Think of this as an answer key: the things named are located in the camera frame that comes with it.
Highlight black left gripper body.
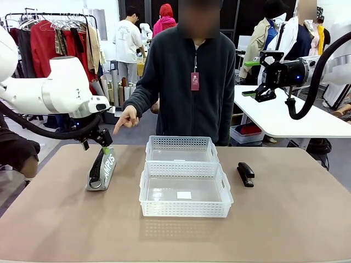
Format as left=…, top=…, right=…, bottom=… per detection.
left=71, top=114, right=101, bottom=142

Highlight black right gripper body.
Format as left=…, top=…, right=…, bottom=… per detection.
left=262, top=59, right=307, bottom=89

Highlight grey CAMPUS zipper pouch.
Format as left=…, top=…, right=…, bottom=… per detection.
left=85, top=146, right=117, bottom=192

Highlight black stapler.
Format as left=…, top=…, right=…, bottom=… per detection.
left=237, top=162, right=255, bottom=188

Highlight person's right forearm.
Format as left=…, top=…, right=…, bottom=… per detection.
left=122, top=82, right=160, bottom=118

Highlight person's right hand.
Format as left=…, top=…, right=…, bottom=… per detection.
left=112, top=105, right=140, bottom=135

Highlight grey storage bin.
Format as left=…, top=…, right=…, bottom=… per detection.
left=101, top=105, right=124, bottom=125

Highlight mannequin in beige coat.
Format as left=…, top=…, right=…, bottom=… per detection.
left=238, top=0, right=287, bottom=85

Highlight white background table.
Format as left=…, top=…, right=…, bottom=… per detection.
left=233, top=84, right=351, bottom=150

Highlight white coat on mannequin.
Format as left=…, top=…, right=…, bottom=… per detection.
left=275, top=15, right=300, bottom=62

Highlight figure in navy top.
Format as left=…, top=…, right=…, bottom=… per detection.
left=297, top=0, right=320, bottom=58

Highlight clear box with red contents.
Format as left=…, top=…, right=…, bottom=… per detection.
left=229, top=124, right=265, bottom=145

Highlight yellow hanging garment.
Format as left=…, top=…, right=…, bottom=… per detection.
left=317, top=24, right=331, bottom=55

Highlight white perforated plastic basket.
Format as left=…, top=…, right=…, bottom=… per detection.
left=145, top=135, right=219, bottom=164
left=139, top=161, right=234, bottom=219

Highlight tall white cardboard tube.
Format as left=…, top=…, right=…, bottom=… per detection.
left=111, top=70, right=120, bottom=106

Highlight white leaning board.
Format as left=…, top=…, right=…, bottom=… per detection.
left=323, top=82, right=351, bottom=110

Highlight person in dark fleece jacket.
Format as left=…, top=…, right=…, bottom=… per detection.
left=122, top=23, right=237, bottom=147

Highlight seated person in dark clothes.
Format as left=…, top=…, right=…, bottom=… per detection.
left=0, top=113, right=41, bottom=179

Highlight yellow cloth covered table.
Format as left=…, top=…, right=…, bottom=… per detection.
left=137, top=59, right=148, bottom=77

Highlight red hanging garment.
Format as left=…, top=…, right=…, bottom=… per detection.
left=30, top=20, right=97, bottom=83

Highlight person in white t-shirt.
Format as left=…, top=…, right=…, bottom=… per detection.
left=112, top=5, right=146, bottom=83

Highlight person in red hood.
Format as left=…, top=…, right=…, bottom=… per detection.
left=152, top=4, right=178, bottom=38

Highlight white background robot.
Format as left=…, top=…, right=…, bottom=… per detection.
left=139, top=23, right=153, bottom=42

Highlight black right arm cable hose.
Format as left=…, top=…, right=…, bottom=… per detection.
left=285, top=41, right=341, bottom=121

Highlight black cable bundle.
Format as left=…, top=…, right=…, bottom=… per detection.
left=308, top=138, right=332, bottom=162

